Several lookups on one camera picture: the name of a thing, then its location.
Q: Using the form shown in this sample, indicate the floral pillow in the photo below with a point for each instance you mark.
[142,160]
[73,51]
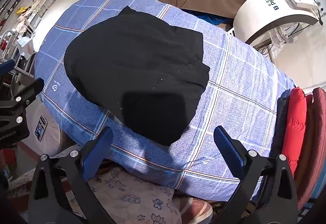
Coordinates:
[132,196]

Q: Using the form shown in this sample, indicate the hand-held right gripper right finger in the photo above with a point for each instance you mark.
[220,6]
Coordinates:
[229,152]

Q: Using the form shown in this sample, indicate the blue plaid bed sheet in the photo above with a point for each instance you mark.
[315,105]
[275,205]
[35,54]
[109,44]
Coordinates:
[242,101]

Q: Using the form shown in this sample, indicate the black padded jacket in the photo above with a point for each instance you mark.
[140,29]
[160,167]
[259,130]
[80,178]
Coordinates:
[132,55]

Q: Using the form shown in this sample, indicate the metal trolley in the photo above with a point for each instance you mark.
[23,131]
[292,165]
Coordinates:
[17,61]

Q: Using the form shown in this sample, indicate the red padded cushion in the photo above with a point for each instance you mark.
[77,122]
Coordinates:
[318,137]

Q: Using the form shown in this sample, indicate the dark grey jacket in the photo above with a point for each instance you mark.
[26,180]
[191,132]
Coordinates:
[281,124]

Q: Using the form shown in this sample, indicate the red down jacket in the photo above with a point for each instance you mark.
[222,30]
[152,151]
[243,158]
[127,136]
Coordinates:
[295,122]

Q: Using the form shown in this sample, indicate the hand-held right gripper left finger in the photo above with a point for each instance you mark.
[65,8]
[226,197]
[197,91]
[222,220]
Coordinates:
[98,155]

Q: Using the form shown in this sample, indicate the white curved machine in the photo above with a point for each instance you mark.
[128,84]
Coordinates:
[257,10]

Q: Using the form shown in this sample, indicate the blue cloth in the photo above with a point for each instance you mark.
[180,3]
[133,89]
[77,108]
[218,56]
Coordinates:
[216,20]

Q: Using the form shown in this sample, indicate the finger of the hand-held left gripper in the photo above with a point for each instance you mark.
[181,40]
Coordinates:
[25,92]
[7,66]

